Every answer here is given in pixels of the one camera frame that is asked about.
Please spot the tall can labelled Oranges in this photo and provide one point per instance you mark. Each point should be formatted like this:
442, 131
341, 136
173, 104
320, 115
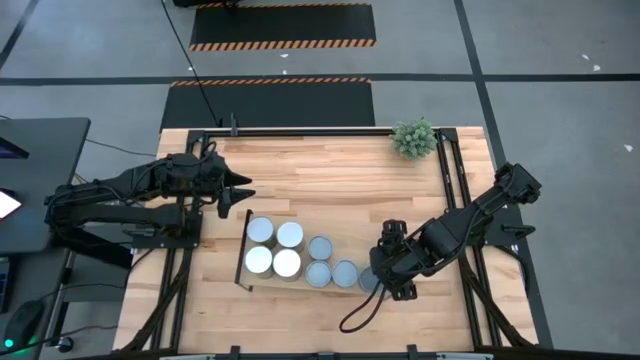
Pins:
259, 260

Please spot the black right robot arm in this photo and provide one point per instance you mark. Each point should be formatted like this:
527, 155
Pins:
450, 232

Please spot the black power plug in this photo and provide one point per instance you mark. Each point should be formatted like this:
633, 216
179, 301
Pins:
66, 345

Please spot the black computer mouse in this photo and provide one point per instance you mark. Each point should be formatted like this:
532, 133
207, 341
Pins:
22, 322

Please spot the black hazard-striped floor mat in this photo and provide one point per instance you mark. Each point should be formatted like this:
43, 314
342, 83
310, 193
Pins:
275, 105
280, 25

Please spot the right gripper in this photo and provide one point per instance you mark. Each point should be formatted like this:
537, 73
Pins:
406, 265

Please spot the short green peas can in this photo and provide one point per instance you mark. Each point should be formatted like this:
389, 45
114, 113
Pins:
318, 273

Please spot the squat plain green can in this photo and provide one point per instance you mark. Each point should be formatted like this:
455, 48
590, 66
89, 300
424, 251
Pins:
367, 280

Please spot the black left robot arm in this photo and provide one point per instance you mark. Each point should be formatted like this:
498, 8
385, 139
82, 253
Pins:
140, 180

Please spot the artificial plant in white pot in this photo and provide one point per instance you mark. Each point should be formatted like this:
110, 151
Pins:
414, 137

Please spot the tall can blue yellow label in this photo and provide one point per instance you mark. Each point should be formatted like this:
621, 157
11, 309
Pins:
287, 263

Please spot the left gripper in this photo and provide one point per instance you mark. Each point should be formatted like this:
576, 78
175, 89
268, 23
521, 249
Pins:
212, 175

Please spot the tall can labelled Carrioches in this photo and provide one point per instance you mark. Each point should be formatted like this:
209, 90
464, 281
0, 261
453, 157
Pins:
260, 230

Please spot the grey desk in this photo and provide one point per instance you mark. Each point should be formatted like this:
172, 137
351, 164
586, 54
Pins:
50, 150

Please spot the black aluminium table frame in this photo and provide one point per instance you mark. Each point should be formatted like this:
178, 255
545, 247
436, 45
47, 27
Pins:
300, 132

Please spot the dark laptop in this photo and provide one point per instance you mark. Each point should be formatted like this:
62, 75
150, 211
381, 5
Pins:
10, 149

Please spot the wooden shelf with black legs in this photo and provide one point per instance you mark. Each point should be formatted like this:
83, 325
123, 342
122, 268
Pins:
350, 240

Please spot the teal can with vegetable pictures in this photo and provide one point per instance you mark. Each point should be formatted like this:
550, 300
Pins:
345, 273

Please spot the short can pink white label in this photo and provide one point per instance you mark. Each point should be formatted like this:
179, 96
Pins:
320, 247

